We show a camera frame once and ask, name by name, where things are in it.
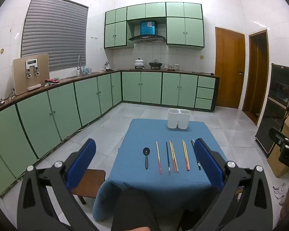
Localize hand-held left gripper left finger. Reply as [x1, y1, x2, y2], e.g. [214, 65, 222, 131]
[16, 138, 104, 231]

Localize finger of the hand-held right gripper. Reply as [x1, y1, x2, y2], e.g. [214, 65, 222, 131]
[268, 127, 289, 148]

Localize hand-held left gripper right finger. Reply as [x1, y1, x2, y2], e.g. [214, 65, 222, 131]
[190, 138, 274, 231]

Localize dark blue chopstick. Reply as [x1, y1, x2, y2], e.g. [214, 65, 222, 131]
[191, 140, 201, 170]
[166, 141, 171, 176]

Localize orange-beige chopstick red end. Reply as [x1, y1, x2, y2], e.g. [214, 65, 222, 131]
[184, 140, 191, 171]
[182, 140, 189, 171]

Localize plain bamboo chopstick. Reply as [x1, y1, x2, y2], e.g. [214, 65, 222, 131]
[171, 140, 179, 173]

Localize beige chopstick solid red end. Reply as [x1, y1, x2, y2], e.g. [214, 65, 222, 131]
[169, 141, 177, 173]

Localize white twin utensil holder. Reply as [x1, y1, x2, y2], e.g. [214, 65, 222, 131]
[168, 108, 191, 129]

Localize black spoon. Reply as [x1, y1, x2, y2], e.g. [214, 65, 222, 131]
[143, 147, 150, 170]

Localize cardboard box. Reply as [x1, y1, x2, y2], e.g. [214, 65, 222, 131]
[267, 111, 289, 178]

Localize wooden stool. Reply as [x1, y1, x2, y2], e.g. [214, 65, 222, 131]
[71, 168, 106, 205]

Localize black glass-front cabinet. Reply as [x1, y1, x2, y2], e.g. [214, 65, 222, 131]
[255, 63, 289, 158]

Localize green base cabinets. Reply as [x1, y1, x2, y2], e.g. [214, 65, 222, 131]
[0, 70, 219, 196]

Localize person's left leg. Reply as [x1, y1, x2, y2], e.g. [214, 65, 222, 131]
[111, 188, 160, 231]

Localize blue tablecloth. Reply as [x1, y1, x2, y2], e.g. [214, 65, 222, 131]
[93, 119, 228, 222]

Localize closed wooden door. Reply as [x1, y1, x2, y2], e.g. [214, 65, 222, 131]
[215, 26, 246, 109]

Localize dark kitchen countertop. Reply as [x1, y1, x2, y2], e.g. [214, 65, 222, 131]
[0, 69, 220, 116]

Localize beige water dispenser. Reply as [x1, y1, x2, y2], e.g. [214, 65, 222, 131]
[13, 54, 50, 95]

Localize black wok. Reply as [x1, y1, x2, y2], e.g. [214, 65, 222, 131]
[149, 59, 163, 69]

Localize grey window blind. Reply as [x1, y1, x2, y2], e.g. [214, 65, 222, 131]
[20, 0, 89, 72]

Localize range hood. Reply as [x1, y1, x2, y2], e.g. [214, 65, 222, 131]
[128, 20, 166, 44]

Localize wooden door frame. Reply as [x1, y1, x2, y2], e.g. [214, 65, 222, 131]
[241, 29, 270, 126]

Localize green wall cabinets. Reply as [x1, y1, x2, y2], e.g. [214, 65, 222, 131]
[104, 2, 205, 51]

